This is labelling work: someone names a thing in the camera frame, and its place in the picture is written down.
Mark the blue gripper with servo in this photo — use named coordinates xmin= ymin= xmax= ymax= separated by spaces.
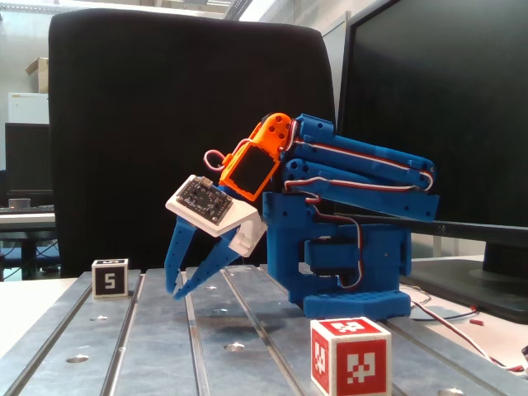
xmin=164 ymin=184 xmax=255 ymax=300

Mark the black cube with number five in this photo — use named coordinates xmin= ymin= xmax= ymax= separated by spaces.
xmin=91 ymin=258 xmax=130 ymax=299

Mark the red cube with white pattern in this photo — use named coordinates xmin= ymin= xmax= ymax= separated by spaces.
xmin=309 ymin=316 xmax=393 ymax=396

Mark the black keyboard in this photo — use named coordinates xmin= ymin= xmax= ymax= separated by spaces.
xmin=0 ymin=205 xmax=56 ymax=214

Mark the white background desk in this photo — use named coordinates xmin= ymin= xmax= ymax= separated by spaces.
xmin=0 ymin=212 xmax=57 ymax=281

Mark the dark background monitor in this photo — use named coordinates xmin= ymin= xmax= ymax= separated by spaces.
xmin=4 ymin=122 xmax=53 ymax=195

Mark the white cabinet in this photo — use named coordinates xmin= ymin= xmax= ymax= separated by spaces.
xmin=7 ymin=92 xmax=50 ymax=124

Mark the brown cardboard box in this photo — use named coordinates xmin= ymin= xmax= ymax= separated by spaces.
xmin=24 ymin=56 xmax=50 ymax=94

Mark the black Dell monitor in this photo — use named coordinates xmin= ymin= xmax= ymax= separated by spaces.
xmin=333 ymin=0 xmax=528 ymax=325

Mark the white camera mount with board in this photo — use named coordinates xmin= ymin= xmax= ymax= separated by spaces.
xmin=165 ymin=174 xmax=267 ymax=259

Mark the aluminium slotted base plate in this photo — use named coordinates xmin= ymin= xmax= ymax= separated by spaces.
xmin=0 ymin=263 xmax=528 ymax=396

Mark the servo cable loop at wrist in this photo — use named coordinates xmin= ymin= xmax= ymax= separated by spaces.
xmin=204 ymin=148 xmax=227 ymax=171

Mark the servo cable at arm base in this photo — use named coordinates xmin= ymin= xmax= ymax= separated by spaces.
xmin=304 ymin=196 xmax=366 ymax=290

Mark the red white wire on table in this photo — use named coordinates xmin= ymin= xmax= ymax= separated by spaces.
xmin=406 ymin=288 xmax=528 ymax=372

